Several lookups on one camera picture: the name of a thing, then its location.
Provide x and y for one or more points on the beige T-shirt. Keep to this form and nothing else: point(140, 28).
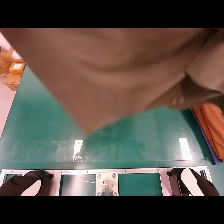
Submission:
point(106, 73)

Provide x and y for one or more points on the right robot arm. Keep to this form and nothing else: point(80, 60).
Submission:
point(195, 183)

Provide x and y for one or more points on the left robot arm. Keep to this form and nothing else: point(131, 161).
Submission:
point(23, 183)

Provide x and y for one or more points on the orange garment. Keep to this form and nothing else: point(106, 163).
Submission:
point(213, 126)

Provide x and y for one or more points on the silver frame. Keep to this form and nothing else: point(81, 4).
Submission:
point(106, 182)

